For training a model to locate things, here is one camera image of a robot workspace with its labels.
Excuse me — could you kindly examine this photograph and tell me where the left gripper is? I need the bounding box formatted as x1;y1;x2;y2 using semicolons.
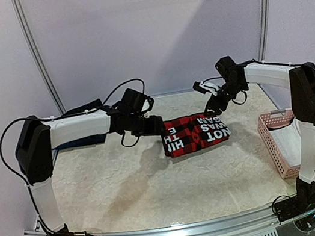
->
126;108;168;141

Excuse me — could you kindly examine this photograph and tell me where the red black plaid shirt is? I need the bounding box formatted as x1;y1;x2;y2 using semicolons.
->
161;113;231;158

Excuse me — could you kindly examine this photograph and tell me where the white cloth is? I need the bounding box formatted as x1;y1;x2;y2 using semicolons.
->
269;123;302;167

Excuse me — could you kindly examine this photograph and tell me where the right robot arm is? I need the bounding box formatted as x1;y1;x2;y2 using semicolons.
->
205;56;315;213

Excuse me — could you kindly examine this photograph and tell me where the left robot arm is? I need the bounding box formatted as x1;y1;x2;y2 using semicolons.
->
15;88;164;236

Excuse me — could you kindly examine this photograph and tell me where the pink plastic laundry basket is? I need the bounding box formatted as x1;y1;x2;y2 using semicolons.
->
257;108;300;179

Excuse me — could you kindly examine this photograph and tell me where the folded black garment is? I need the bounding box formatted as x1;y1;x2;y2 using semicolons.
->
63;99;102;117

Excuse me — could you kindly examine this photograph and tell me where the folded navy blue garment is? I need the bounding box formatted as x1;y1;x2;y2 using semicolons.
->
56;134;106;151

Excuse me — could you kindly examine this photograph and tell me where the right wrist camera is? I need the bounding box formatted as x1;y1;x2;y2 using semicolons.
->
192;81;219;96

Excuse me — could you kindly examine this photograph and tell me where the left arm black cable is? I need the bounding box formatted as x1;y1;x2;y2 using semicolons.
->
0;75;166;191

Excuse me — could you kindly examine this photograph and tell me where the right aluminium corner post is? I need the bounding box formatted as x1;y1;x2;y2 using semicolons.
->
258;0;269;61

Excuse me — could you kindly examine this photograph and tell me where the aluminium corner post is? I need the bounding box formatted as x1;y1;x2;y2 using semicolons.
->
11;0;66;114
258;0;269;61

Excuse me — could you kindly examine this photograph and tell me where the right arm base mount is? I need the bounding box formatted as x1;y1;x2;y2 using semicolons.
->
271;195;315;223

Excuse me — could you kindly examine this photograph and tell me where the left aluminium corner post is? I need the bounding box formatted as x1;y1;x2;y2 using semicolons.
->
11;0;66;114

